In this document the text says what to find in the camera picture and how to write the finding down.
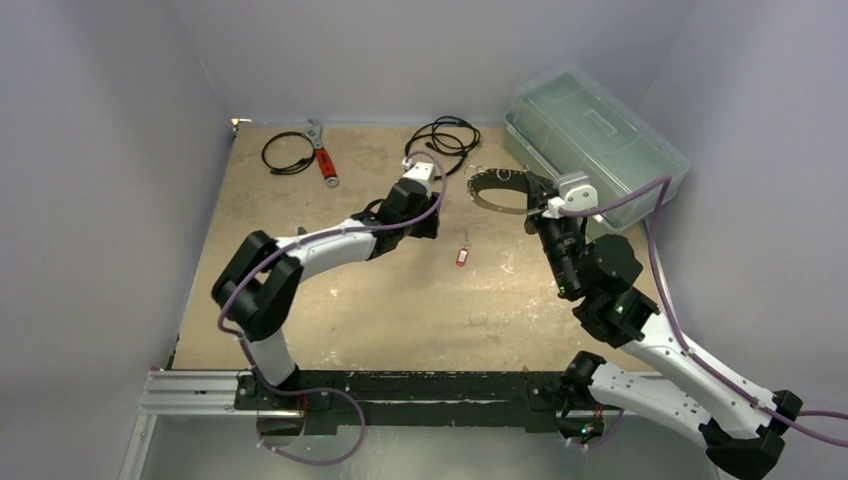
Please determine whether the large metal keyring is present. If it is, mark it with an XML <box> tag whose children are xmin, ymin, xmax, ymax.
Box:
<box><xmin>463</xmin><ymin>165</ymin><xmax>528</xmax><ymax>216</ymax></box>

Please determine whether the red tagged key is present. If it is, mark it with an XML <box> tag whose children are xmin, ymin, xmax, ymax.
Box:
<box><xmin>455</xmin><ymin>230</ymin><xmax>472</xmax><ymax>267</ymax></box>

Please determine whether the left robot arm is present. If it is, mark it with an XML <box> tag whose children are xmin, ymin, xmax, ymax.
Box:
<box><xmin>211</xmin><ymin>179</ymin><xmax>442</xmax><ymax>409</ymax></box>

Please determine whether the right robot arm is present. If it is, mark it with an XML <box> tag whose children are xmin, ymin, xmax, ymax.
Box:
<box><xmin>524</xmin><ymin>172</ymin><xmax>803</xmax><ymax>479</ymax></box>

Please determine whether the clear plastic storage box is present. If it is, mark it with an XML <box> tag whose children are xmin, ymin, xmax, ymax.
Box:
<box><xmin>503</xmin><ymin>66</ymin><xmax>691</xmax><ymax>206</ymax></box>

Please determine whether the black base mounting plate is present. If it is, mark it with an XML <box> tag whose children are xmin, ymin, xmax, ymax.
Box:
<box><xmin>234</xmin><ymin>370</ymin><xmax>619</xmax><ymax>443</ymax></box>

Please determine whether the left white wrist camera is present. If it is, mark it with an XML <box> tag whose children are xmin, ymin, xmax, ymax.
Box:
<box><xmin>401</xmin><ymin>157</ymin><xmax>437</xmax><ymax>188</ymax></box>

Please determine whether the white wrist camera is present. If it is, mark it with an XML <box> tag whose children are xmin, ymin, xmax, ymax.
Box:
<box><xmin>401</xmin><ymin>157</ymin><xmax>437</xmax><ymax>188</ymax></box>
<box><xmin>543</xmin><ymin>171</ymin><xmax>599</xmax><ymax>219</ymax></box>

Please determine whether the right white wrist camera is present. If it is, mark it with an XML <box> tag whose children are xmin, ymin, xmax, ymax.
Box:
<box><xmin>543</xmin><ymin>171</ymin><xmax>599</xmax><ymax>219</ymax></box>

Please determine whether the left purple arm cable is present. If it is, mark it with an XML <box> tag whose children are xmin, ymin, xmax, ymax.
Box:
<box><xmin>215</xmin><ymin>150</ymin><xmax>449</xmax><ymax>399</ymax></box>

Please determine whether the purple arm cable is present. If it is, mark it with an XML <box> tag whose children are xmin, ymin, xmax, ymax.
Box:
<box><xmin>215</xmin><ymin>150</ymin><xmax>449</xmax><ymax>399</ymax></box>
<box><xmin>559</xmin><ymin>174</ymin><xmax>848</xmax><ymax>450</ymax></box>

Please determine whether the black coiled cable centre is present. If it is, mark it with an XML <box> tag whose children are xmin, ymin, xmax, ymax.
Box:
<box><xmin>404</xmin><ymin>116</ymin><xmax>482</xmax><ymax>182</ymax></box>

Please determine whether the black coiled cable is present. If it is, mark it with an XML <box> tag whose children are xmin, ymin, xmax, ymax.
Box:
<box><xmin>404</xmin><ymin>116</ymin><xmax>482</xmax><ymax>182</ymax></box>
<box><xmin>260</xmin><ymin>130</ymin><xmax>317</xmax><ymax>177</ymax></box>

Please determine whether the black coiled cable left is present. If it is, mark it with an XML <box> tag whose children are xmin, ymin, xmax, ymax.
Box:
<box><xmin>260</xmin><ymin>130</ymin><xmax>317</xmax><ymax>177</ymax></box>

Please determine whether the red handled adjustable wrench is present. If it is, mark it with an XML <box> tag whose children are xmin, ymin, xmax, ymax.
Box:
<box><xmin>304</xmin><ymin>119</ymin><xmax>339</xmax><ymax>188</ymax></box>

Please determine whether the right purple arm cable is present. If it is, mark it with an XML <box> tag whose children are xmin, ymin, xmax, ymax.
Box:
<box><xmin>559</xmin><ymin>174</ymin><xmax>848</xmax><ymax>450</ymax></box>

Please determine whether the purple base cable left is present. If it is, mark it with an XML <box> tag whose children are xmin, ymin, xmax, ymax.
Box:
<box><xmin>255</xmin><ymin>386</ymin><xmax>368</xmax><ymax>466</ymax></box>

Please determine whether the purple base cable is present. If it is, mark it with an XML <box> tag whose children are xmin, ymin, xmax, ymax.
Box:
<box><xmin>255</xmin><ymin>386</ymin><xmax>368</xmax><ymax>466</ymax></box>
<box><xmin>566</xmin><ymin>407</ymin><xmax>627</xmax><ymax>452</ymax></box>

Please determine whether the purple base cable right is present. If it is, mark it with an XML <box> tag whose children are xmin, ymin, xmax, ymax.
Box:
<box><xmin>566</xmin><ymin>407</ymin><xmax>627</xmax><ymax>452</ymax></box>

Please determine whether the aluminium frame rail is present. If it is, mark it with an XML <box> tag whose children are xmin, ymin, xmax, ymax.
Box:
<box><xmin>141</xmin><ymin>370</ymin><xmax>560</xmax><ymax>416</ymax></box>

